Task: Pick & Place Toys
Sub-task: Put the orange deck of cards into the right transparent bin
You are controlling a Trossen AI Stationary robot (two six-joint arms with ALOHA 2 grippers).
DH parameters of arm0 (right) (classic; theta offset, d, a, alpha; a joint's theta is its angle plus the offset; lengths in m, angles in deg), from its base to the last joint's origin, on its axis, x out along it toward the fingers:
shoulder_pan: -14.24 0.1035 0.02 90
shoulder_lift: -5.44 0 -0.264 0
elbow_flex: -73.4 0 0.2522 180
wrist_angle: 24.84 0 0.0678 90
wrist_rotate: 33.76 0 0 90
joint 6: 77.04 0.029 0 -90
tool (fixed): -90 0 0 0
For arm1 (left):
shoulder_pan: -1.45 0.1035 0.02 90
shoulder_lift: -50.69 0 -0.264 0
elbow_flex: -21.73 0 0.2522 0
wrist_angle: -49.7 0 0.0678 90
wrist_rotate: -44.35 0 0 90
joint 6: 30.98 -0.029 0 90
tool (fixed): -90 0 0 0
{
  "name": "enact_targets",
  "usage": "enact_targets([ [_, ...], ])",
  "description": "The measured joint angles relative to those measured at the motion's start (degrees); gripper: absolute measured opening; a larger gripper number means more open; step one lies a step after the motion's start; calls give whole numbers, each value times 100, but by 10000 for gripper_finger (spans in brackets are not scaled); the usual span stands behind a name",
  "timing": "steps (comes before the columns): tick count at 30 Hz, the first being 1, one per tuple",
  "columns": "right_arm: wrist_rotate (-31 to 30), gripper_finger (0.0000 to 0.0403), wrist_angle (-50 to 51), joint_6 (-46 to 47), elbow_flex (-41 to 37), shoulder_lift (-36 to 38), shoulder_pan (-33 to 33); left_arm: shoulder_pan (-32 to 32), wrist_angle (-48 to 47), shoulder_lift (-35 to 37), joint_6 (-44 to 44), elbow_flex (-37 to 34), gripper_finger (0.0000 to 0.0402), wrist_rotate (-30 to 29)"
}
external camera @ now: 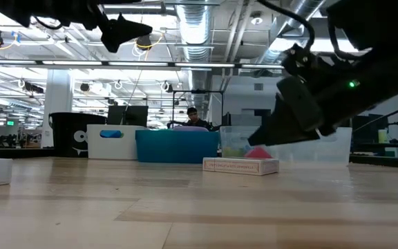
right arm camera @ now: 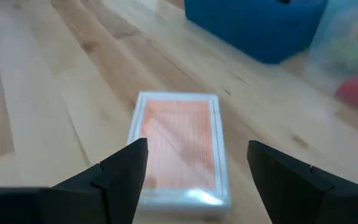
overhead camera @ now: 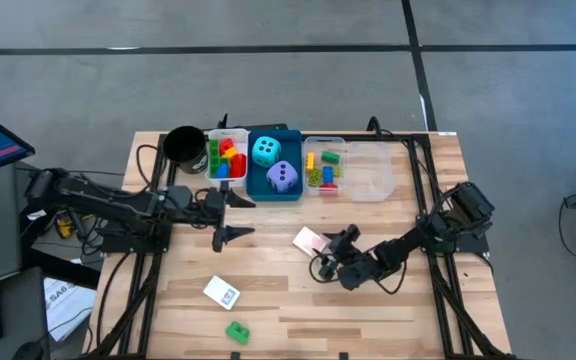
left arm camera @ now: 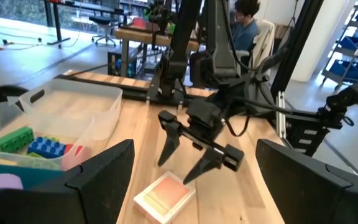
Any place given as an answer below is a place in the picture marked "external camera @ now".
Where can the black cup with face print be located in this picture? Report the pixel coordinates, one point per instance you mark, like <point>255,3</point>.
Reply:
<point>67,138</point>

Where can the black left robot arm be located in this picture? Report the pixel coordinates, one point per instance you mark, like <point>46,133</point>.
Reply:
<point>29,10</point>

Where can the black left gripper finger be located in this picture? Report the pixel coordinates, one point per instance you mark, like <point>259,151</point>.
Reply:
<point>123,32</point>

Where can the white plastic bin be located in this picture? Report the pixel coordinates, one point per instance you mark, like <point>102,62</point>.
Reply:
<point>116,148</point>

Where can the white pillar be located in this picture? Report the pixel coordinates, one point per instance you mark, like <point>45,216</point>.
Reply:
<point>58,100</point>

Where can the red patterned card box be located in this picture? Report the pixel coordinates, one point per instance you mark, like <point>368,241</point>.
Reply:
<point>240,166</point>

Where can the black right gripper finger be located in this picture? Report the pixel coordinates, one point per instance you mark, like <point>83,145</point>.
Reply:
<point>285,128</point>

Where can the black background monitor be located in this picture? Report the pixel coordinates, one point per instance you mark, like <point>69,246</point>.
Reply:
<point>128,115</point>

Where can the long ceiling light strip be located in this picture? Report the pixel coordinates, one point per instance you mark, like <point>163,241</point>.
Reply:
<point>150,64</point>

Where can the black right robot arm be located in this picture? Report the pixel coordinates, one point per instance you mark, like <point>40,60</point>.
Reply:
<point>385,52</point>

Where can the teal plastic bin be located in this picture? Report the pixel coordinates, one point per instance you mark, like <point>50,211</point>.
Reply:
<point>176,147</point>

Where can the small red toy brick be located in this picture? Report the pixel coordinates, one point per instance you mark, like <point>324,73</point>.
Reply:
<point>258,154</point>

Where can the person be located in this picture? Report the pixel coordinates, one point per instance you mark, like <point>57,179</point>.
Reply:
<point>195,121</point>

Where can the clear plastic bin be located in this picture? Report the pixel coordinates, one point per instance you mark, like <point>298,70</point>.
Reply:
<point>330,148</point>
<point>233,138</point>

